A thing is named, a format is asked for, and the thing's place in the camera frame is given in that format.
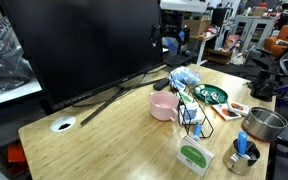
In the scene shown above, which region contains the black plastic bag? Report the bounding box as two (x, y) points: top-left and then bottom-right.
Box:
(0, 32), (36, 98)

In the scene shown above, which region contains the orange crate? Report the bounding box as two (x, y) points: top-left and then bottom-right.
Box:
(6, 142), (27, 165)

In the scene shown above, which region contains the pink ceramic cup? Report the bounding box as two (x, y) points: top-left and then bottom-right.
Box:
(149, 91), (180, 122)

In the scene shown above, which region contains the cardboard box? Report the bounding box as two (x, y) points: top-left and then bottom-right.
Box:
(181, 17), (212, 37)

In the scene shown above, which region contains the white cabinet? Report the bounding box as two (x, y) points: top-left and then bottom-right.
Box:
(231, 14), (276, 52)

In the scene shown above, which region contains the black clamp device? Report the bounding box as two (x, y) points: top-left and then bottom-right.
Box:
(248, 68), (279, 103)

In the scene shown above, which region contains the abc picture card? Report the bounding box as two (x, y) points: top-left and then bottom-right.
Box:
(211, 102), (243, 122)

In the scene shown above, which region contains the blue handled utensil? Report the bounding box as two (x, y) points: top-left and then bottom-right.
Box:
(236, 130), (249, 156)

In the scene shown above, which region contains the steel pot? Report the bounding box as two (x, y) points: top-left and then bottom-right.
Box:
(241, 106), (288, 143)

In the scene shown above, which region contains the white cable grommet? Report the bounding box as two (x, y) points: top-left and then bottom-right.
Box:
(49, 115), (77, 134)

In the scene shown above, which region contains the white standing card box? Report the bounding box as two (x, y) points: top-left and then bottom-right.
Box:
(176, 134), (216, 177)

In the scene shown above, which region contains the green round plate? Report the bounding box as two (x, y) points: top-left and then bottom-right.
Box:
(192, 83), (229, 105)

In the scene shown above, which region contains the large black monitor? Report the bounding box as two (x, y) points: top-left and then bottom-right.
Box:
(0, 0), (165, 112)

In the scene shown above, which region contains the white card green print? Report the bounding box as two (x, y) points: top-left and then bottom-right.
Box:
(177, 90), (195, 105)

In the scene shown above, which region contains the black monitor stand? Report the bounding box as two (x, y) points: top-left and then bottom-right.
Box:
(80, 74), (170, 127)

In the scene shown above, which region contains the small steel spoon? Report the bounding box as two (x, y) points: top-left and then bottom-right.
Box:
(200, 88), (212, 99)

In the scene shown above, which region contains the black keyboard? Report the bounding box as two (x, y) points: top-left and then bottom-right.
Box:
(162, 53), (195, 68)

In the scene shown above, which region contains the small blue white tube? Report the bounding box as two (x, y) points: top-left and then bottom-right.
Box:
(191, 123), (204, 141)

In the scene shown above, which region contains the black wire rack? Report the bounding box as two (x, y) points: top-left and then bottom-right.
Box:
(169, 79), (215, 140)

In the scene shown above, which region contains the blue white packet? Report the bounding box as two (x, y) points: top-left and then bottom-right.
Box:
(171, 78), (188, 93)

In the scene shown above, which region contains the small steel pitcher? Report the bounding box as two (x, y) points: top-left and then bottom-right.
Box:
(222, 137), (261, 176)

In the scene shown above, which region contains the orange armchair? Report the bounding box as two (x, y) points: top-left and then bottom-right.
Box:
(263, 24), (288, 58)

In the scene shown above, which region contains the large steel spoon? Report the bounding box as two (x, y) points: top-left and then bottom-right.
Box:
(210, 91), (234, 112)

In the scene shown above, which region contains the clear plastic bag blue print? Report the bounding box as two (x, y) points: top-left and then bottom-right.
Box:
(167, 65), (202, 87)

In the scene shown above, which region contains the black eraser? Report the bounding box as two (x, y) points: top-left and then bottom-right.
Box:
(152, 77), (171, 92)

